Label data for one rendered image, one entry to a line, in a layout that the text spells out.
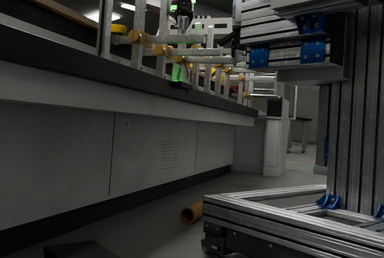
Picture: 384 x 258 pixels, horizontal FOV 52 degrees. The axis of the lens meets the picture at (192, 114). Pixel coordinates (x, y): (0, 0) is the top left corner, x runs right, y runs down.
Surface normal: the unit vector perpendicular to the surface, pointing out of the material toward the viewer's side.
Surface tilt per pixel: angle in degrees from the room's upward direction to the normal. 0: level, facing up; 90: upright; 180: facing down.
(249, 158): 90
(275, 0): 90
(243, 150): 90
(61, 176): 90
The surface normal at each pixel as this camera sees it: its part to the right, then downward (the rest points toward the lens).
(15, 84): 0.94, 0.05
